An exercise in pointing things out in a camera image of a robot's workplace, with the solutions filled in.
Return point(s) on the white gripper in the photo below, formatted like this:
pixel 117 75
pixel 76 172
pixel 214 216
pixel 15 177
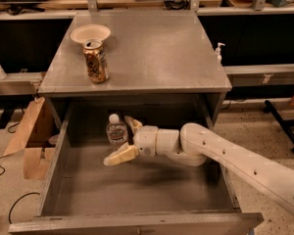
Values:
pixel 145 141

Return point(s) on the clear plastic water bottle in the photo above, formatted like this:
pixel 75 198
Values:
pixel 116 131

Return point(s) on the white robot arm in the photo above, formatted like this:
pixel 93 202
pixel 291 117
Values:
pixel 194 143

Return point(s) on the open grey top drawer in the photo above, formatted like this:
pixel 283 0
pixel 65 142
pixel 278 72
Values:
pixel 148 196

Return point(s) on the gold soda can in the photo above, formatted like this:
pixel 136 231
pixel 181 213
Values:
pixel 96 62

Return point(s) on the grey metal cabinet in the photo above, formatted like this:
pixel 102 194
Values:
pixel 165 52

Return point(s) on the open cardboard box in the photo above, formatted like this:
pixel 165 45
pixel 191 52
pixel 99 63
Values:
pixel 31 137

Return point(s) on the white paper bowl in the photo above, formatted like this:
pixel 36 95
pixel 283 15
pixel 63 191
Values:
pixel 90 31

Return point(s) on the black metal stand leg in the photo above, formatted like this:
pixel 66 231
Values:
pixel 286 124

